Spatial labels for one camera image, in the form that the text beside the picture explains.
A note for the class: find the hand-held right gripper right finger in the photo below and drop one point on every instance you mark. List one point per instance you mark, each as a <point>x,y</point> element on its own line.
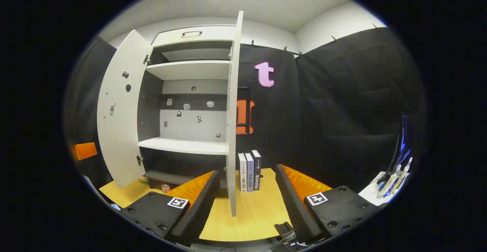
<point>295,206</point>

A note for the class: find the white book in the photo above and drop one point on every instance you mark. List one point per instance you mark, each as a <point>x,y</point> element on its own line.
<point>242,172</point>

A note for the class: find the dark blue book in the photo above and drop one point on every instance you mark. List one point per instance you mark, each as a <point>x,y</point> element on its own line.
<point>257,170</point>

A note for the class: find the white cabinet drawer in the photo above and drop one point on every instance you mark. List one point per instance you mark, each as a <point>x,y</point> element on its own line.
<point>213,35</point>

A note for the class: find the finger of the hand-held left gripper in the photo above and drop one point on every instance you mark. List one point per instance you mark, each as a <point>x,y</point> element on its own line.
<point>85,151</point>

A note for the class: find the dark monitor screen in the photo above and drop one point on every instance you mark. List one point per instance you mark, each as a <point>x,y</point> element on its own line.
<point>403,141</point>

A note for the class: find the white open cabinet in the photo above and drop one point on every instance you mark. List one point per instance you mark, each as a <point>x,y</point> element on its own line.
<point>186,145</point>

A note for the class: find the white cabinet door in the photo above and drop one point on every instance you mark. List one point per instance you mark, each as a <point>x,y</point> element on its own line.
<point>232,130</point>
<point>121,122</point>

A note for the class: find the grey book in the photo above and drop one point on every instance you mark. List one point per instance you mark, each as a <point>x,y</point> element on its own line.
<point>249,172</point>

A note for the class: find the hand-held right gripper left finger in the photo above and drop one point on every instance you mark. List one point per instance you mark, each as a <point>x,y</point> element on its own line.
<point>201,206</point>

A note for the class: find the black backdrop cloth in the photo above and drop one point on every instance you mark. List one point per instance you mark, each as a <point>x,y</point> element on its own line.
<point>342,111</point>

